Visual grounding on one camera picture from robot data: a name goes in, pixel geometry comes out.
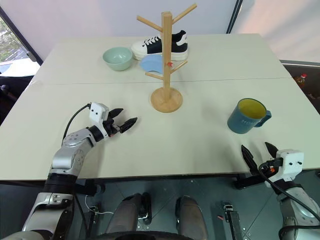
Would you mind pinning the blue mug yellow inside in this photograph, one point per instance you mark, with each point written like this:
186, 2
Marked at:
240, 122

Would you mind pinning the small red floor piece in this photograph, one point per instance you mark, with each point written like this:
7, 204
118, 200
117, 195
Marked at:
220, 218

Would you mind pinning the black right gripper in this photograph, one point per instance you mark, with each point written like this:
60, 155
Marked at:
268, 168

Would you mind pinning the dark grey rounded shell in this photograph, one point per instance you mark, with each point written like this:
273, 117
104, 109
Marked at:
191, 217
127, 215

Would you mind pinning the black table clamp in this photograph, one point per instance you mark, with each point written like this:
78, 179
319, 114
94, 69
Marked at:
87, 190
247, 181

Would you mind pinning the black slanted post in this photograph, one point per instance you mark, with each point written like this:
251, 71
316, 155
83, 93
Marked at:
233, 16

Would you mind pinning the black and white sneaker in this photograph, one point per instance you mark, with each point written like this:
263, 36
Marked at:
152, 47

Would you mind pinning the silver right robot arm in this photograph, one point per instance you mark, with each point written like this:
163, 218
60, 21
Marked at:
300, 212

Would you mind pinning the black diagonal window frame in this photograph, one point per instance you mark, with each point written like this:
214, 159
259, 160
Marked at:
22, 40

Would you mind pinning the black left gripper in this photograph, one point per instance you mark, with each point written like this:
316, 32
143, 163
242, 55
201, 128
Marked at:
111, 127

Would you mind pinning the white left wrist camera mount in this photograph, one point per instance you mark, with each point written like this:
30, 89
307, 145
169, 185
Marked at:
97, 112

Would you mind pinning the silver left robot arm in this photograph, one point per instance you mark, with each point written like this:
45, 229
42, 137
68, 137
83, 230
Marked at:
72, 147

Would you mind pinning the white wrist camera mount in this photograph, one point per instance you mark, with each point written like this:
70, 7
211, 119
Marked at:
292, 162
97, 112

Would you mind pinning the pale green bowl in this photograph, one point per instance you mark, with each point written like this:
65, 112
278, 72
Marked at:
117, 62

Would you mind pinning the black floor bracket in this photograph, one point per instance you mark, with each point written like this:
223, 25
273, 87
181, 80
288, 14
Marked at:
232, 220

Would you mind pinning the wooden mug tree stand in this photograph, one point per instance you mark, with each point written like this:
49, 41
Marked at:
166, 62

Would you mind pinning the red-capped yellow bottle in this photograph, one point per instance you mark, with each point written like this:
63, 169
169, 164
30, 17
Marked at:
301, 80

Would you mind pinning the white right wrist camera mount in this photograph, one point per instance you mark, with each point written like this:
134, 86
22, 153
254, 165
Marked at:
292, 162

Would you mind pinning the light blue cloth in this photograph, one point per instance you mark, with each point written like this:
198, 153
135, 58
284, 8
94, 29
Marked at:
151, 63

